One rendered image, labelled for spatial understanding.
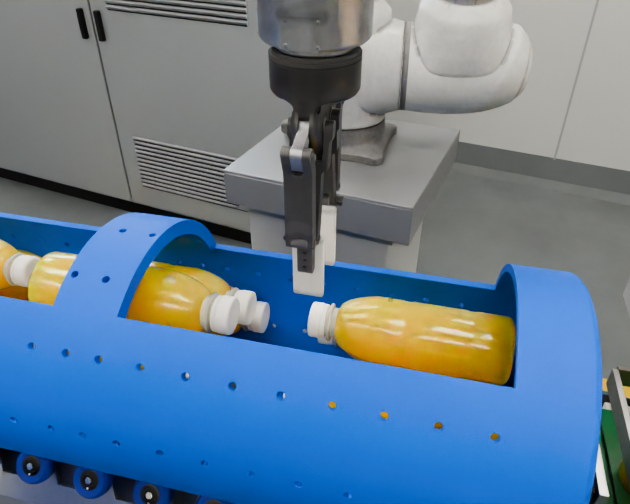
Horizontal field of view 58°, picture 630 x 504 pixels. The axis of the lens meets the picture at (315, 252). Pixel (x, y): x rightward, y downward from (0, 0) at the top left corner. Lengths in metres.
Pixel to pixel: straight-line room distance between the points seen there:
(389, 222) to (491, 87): 0.29
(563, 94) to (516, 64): 2.26
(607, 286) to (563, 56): 1.19
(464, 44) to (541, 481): 0.70
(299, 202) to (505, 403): 0.23
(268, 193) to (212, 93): 1.41
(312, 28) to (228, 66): 1.89
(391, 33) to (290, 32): 0.61
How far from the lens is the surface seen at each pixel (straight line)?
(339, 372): 0.47
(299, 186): 0.46
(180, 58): 2.44
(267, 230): 1.15
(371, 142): 1.08
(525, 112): 3.34
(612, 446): 0.89
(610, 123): 3.34
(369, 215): 0.95
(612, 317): 2.59
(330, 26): 0.43
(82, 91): 2.87
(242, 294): 0.64
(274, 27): 0.44
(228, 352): 0.49
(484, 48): 1.00
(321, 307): 0.62
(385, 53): 1.02
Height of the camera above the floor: 1.55
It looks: 36 degrees down
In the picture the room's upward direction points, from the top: straight up
